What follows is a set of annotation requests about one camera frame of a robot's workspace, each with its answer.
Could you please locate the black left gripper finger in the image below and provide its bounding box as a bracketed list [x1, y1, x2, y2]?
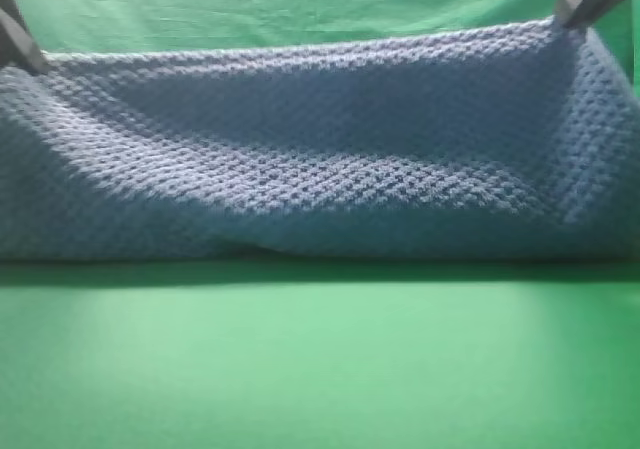
[1, 10, 49, 74]

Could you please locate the blue waffle-weave towel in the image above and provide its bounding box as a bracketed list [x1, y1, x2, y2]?
[1, 18, 639, 261]

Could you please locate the green backdrop cloth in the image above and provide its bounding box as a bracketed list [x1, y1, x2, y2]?
[0, 0, 640, 63]

